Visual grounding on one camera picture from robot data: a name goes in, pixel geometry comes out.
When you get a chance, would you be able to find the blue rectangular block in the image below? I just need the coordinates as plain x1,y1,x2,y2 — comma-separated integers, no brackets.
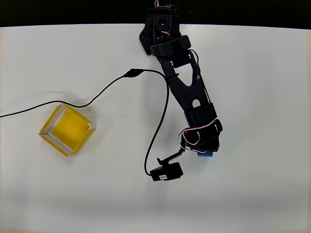
196,150,215,159

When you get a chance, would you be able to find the yellow open paper box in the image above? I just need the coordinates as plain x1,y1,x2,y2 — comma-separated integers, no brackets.
38,103,96,159

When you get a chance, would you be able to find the black webcam on bracket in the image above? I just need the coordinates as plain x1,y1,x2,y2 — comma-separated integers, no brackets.
149,148,186,183

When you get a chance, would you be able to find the black webcam cable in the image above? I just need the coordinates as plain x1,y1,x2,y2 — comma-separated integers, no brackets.
0,68,171,177

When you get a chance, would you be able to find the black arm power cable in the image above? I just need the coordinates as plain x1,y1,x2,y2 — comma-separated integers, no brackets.
167,2,192,17

